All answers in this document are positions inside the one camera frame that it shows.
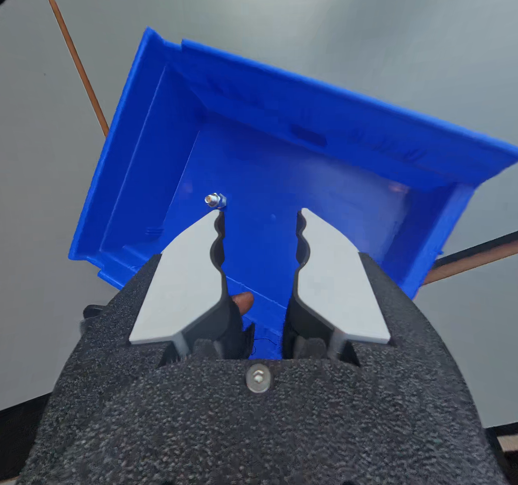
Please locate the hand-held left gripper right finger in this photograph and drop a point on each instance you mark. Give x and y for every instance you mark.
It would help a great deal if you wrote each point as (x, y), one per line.
(340, 290)

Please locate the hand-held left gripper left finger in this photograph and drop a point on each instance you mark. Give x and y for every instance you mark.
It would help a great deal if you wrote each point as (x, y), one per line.
(178, 290)

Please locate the silver hex bolt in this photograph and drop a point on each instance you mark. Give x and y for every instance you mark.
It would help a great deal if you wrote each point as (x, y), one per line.
(210, 199)

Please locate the blue plastic bin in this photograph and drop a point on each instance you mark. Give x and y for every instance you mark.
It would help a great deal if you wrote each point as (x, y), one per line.
(283, 169)

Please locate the person's left hand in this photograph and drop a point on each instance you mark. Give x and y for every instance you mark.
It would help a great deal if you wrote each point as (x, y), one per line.
(243, 302)

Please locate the grey metal desk clamp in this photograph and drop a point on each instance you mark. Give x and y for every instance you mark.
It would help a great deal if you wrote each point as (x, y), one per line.
(93, 311)

